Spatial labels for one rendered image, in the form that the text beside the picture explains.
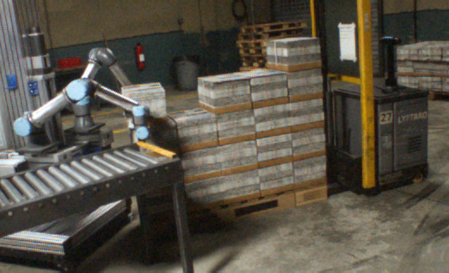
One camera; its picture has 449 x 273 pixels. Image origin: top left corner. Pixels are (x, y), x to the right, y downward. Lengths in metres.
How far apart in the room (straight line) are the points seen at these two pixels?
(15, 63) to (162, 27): 7.57
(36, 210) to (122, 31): 8.28
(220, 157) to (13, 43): 1.62
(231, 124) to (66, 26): 6.89
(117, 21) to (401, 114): 7.43
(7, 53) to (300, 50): 2.06
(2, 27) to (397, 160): 3.12
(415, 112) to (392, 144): 0.33
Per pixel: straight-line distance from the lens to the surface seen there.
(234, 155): 3.38
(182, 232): 2.55
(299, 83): 3.50
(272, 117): 3.45
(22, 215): 2.19
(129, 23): 10.32
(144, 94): 3.14
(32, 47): 3.33
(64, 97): 2.86
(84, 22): 9.95
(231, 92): 3.30
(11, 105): 3.44
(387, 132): 3.83
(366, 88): 3.60
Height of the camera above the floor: 1.49
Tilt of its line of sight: 14 degrees down
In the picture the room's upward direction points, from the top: 6 degrees counter-clockwise
